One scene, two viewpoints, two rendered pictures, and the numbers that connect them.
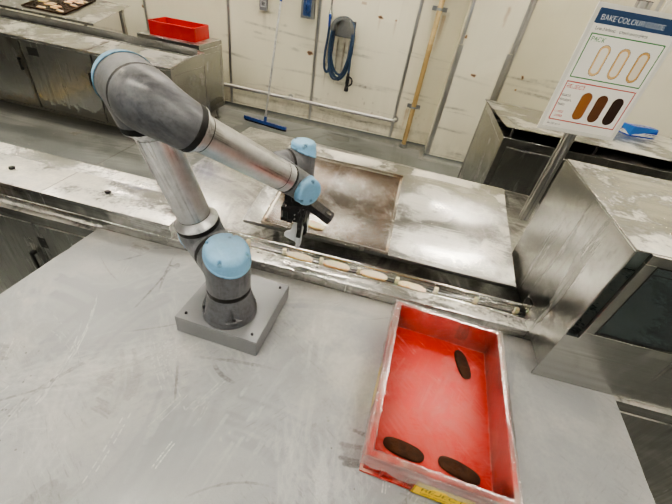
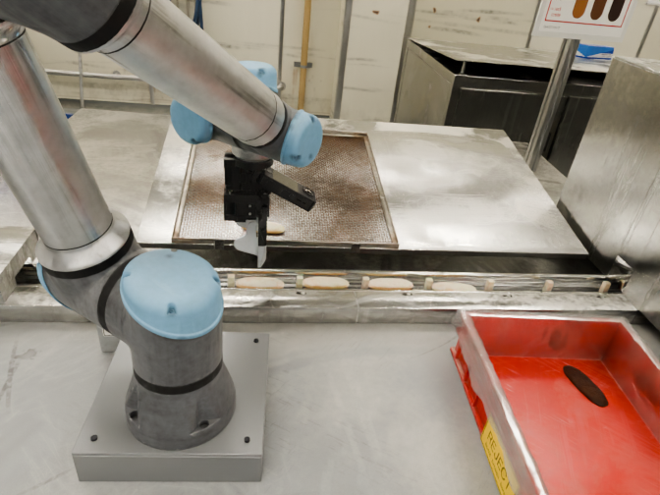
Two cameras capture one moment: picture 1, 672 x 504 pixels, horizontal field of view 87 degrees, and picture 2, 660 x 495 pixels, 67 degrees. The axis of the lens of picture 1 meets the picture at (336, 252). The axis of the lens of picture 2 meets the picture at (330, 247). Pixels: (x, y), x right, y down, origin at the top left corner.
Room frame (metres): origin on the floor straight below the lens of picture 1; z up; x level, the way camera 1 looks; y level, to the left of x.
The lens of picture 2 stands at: (0.16, 0.23, 1.47)
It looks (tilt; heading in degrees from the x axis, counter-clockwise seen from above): 32 degrees down; 344
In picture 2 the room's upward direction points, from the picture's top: 7 degrees clockwise
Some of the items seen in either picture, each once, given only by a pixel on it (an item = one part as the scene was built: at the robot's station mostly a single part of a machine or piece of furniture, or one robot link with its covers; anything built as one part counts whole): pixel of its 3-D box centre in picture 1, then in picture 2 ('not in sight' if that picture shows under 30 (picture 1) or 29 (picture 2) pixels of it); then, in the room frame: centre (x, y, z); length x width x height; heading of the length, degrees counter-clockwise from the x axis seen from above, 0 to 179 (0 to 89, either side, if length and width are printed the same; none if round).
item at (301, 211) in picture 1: (297, 203); (248, 186); (0.99, 0.15, 1.07); 0.09 x 0.08 x 0.12; 84
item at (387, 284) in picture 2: (374, 274); (390, 283); (0.96, -0.15, 0.86); 0.10 x 0.04 x 0.01; 84
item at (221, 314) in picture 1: (229, 297); (180, 380); (0.67, 0.27, 0.93); 0.15 x 0.15 x 0.10
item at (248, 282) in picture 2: (299, 256); (259, 282); (0.99, 0.13, 0.86); 0.10 x 0.04 x 0.01; 82
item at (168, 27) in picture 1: (179, 29); not in sight; (4.27, 2.08, 0.93); 0.51 x 0.36 x 0.13; 88
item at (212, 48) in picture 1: (185, 79); not in sight; (4.27, 2.08, 0.44); 0.70 x 0.55 x 0.87; 84
